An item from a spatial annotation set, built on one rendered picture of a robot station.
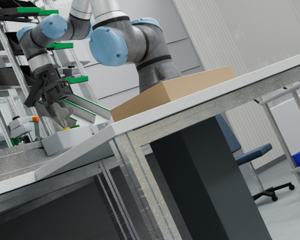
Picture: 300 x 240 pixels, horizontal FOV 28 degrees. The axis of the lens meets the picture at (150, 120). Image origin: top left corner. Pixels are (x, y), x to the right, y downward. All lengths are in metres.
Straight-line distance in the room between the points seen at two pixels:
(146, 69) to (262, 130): 7.52
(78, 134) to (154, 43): 0.42
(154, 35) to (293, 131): 4.93
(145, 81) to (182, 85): 0.17
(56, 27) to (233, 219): 0.82
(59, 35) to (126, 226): 0.68
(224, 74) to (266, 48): 7.46
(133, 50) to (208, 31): 7.57
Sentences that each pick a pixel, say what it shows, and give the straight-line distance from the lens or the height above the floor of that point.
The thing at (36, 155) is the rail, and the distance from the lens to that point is 1.91.
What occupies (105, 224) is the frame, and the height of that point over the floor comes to 0.57.
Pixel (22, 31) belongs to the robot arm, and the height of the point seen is 1.32.
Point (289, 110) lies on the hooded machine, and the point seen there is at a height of 0.68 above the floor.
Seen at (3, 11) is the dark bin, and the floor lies 1.55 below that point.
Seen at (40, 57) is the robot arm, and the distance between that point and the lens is 2.03.
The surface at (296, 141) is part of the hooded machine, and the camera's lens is 6.69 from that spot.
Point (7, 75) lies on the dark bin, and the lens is 2.54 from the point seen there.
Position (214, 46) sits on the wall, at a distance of 9.26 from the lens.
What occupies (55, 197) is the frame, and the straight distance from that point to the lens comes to 3.04.
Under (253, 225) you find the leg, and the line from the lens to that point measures 1.85.
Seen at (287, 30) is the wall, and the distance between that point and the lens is 8.99.
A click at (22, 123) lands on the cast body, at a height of 1.07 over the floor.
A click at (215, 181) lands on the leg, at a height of 0.62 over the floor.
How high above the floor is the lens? 0.73
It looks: 4 degrees up
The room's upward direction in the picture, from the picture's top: 24 degrees counter-clockwise
